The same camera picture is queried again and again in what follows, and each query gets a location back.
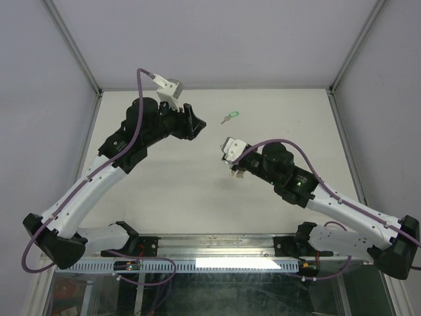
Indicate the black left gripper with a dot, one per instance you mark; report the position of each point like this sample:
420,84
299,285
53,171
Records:
185,130

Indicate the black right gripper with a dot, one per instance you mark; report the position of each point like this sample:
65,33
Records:
237,166

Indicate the silver keyring with keys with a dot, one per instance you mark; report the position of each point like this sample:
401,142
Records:
236,171

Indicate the key with green tag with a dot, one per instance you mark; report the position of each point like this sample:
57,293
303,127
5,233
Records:
230,116

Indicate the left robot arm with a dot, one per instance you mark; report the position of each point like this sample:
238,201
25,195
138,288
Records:
57,231

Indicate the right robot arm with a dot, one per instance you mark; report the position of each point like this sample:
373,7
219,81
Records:
387,242

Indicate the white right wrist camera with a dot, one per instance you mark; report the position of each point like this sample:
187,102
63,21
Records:
232,149

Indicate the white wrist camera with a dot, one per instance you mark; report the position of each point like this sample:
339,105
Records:
168,91
232,149

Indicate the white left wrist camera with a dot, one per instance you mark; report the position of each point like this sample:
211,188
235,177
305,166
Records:
168,91

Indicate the white slotted cable duct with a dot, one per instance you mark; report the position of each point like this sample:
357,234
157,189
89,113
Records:
199,265

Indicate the metal mounting rail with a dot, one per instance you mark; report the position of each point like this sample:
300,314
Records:
191,246

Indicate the left aluminium frame post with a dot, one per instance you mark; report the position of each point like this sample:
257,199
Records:
71,44

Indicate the aluminium frame post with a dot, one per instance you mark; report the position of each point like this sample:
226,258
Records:
358,43
71,44

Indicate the right aluminium frame post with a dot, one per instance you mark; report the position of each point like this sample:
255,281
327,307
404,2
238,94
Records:
358,43

